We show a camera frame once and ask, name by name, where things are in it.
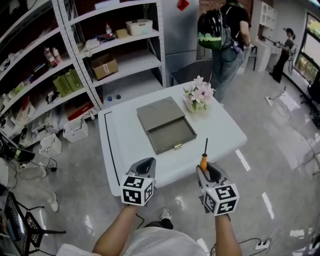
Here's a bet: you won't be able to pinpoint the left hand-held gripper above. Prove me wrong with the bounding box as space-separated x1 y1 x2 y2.
119 157 158 207

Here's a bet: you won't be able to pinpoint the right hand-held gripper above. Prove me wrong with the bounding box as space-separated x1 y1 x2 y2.
195 162 241 217

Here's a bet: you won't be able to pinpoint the orange handle screwdriver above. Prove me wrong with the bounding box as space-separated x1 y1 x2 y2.
199 137 209 174

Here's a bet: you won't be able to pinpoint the grey drawer box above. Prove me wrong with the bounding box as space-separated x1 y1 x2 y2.
136 96 198 156

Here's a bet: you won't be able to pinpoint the person's left forearm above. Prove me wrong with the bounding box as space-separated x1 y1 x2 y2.
92 204 141 255

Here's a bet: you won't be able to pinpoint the person's right forearm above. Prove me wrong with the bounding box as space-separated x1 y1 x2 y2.
214 213 244 256

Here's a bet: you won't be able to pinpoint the cardboard box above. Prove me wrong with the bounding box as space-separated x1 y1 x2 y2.
90 53 119 81

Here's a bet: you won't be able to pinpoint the white plastic container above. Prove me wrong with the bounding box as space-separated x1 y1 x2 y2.
125 18 154 37

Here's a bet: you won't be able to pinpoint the person's white sneaker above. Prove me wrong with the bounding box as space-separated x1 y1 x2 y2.
159 208 172 221

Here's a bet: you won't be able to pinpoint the person's leg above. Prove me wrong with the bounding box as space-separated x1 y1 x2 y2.
144 219 175 231

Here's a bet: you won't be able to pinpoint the person's white shirt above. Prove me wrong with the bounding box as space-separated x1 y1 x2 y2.
56 226 208 256

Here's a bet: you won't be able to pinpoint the white plastic basket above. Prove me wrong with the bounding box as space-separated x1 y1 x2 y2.
62 118 89 144
38 133 62 159

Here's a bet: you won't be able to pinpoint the pink flowers in pot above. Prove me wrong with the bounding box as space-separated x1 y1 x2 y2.
182 75 216 113

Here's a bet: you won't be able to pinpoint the white power strip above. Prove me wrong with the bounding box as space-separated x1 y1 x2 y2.
254 238 273 251

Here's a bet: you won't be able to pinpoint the white metal shelf unit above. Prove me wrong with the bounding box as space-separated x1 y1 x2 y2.
57 0 167 111
0 0 101 148

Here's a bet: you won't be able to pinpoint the dark chair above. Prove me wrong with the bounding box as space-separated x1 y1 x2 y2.
170 58 214 87

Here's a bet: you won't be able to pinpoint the green carton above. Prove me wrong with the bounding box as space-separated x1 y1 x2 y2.
64 68 84 92
52 74 74 98

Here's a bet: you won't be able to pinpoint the silver refrigerator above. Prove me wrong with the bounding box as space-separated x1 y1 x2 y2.
161 0 201 87

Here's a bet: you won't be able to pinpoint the black office chair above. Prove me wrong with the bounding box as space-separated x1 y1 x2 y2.
306 76 320 106

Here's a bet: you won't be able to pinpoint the pink label bottle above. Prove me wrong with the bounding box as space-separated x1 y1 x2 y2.
51 46 63 65
43 46 57 68

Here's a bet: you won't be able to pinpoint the black backpack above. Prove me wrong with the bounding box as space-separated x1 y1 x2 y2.
197 9 232 50

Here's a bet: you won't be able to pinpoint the white cabinet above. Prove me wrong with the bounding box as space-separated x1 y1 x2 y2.
249 0 279 73

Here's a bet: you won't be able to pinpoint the window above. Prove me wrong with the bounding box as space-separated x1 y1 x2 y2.
293 9 320 84

